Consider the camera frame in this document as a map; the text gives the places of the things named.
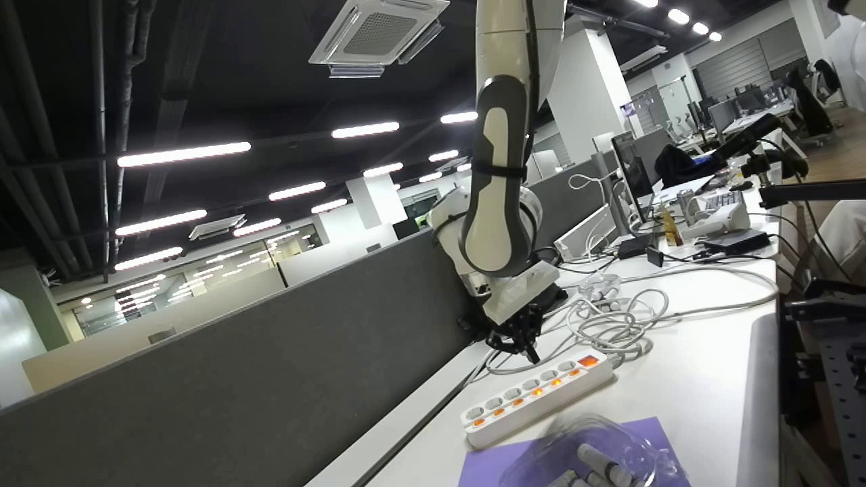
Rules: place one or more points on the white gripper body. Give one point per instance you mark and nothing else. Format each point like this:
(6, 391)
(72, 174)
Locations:
(524, 295)

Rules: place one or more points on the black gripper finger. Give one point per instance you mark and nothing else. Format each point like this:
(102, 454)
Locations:
(505, 341)
(531, 333)

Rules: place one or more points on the white multi-socket power strip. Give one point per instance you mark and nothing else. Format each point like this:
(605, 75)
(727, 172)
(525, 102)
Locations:
(542, 402)

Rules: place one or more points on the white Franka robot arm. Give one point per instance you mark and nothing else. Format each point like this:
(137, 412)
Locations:
(501, 136)

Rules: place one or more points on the purple mat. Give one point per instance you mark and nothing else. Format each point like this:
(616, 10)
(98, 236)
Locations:
(505, 463)

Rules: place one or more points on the clear plastic container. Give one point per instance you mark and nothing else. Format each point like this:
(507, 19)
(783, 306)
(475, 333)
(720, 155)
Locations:
(600, 460)

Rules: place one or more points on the small amber bottle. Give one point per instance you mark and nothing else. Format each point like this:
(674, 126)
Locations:
(670, 226)

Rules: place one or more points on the black computer monitor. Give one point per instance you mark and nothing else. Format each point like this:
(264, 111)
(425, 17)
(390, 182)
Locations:
(631, 176)

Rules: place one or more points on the fluorescent ceiling light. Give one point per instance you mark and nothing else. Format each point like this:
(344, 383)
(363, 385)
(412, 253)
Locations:
(258, 226)
(382, 168)
(161, 222)
(459, 118)
(186, 155)
(298, 190)
(366, 130)
(151, 257)

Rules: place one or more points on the silver cylindrical device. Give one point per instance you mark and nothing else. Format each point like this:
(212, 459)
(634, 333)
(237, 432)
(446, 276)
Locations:
(714, 211)

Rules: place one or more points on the white square column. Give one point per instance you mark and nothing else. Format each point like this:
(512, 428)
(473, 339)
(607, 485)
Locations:
(592, 98)

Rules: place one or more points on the gray desk partition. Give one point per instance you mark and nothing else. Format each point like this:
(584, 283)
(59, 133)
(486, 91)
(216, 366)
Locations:
(225, 389)

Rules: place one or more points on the ceiling air conditioner cassette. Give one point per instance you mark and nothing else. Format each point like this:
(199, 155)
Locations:
(374, 36)

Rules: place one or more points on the black perforated board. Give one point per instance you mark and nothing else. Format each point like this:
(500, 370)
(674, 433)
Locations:
(841, 389)

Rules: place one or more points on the seated person in black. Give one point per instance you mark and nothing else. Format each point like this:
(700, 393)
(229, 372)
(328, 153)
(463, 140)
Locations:
(810, 98)

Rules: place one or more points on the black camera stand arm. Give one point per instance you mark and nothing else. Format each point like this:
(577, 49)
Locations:
(766, 153)

